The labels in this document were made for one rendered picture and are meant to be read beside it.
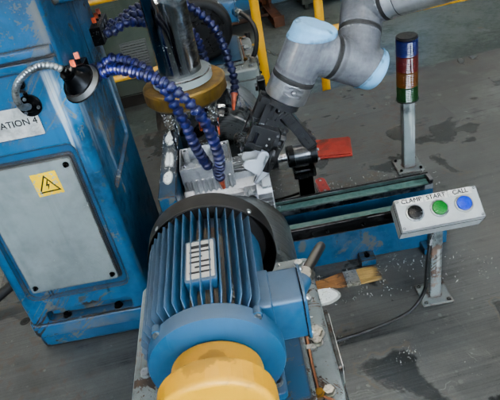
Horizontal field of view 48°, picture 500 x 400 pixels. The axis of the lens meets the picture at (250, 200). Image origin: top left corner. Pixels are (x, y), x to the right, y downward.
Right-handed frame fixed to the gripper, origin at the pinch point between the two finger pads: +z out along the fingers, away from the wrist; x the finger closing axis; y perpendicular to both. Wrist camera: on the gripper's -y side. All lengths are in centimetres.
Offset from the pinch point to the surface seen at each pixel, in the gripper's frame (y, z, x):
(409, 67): -37, -27, -33
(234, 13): 8, -17, -66
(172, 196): 19.0, 4.8, 8.8
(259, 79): 4.1, -16.0, -18.2
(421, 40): -186, 18, -330
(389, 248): -38.8, 9.2, 1.2
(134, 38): 35, 84, -309
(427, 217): -29.0, -13.0, 20.9
